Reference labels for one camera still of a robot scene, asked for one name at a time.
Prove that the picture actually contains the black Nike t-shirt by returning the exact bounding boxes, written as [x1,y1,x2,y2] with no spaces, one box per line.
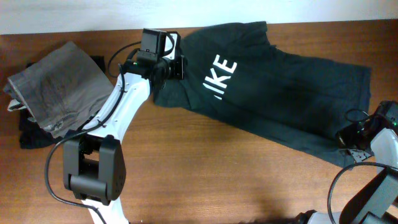
[154,22,371,167]

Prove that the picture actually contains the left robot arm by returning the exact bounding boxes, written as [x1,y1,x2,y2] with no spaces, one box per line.
[59,29,186,223]

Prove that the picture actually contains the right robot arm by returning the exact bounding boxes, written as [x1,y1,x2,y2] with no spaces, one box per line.
[291,101,397,224]

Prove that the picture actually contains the folded grey trousers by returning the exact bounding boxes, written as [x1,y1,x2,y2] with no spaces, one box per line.
[3,41,114,138]

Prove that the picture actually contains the folded black garment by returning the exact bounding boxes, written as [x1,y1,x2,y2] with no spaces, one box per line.
[19,55,106,149]

